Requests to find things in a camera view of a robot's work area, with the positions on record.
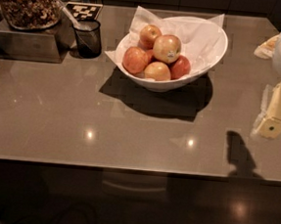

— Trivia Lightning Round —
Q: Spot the black-white fiducial marker card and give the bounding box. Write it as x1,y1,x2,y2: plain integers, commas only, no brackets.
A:
66,2,103,21

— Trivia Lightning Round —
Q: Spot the black mesh cup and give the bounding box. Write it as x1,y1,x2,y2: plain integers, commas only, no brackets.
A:
73,20,102,59

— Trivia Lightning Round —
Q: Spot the right red apple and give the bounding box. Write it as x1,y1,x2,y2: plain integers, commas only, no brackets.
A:
169,56,191,80

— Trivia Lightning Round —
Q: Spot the glass jar of nuts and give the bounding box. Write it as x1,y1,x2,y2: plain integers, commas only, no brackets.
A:
0,0,61,31

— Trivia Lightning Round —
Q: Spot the white plastic utensil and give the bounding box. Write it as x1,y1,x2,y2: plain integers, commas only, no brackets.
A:
56,0,82,30

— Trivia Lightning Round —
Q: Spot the white ceramic bowl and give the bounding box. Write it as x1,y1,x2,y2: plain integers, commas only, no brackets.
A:
112,10,231,99

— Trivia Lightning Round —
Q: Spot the white paper liner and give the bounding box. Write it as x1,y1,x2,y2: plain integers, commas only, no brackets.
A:
103,2,226,79

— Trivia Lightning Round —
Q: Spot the small hidden middle apple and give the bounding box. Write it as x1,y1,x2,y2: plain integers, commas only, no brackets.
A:
146,49,155,64

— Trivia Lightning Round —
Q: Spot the front yellow-red apple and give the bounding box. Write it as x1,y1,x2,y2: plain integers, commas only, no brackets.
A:
144,62,171,81

